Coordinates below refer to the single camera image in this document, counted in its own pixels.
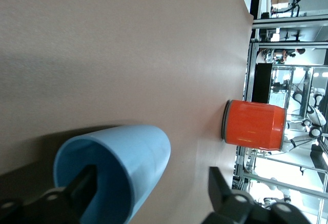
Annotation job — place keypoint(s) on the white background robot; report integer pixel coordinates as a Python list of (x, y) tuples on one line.
[(314, 121)]

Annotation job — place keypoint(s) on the aluminium cell frame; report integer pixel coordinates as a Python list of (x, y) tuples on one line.
[(282, 21)]

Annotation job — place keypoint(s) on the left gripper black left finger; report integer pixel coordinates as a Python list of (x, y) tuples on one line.
[(56, 208)]

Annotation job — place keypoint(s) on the light blue plastic cup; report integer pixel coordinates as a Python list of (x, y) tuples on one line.
[(143, 152)]

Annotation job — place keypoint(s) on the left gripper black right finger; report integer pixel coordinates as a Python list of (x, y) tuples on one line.
[(230, 208)]

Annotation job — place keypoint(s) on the orange can with grey lid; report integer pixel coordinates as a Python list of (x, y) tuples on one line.
[(253, 125)]

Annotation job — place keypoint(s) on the brown table mat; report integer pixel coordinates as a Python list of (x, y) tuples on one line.
[(102, 55)]

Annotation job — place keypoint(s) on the black flat panel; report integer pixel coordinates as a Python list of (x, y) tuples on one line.
[(262, 83)]

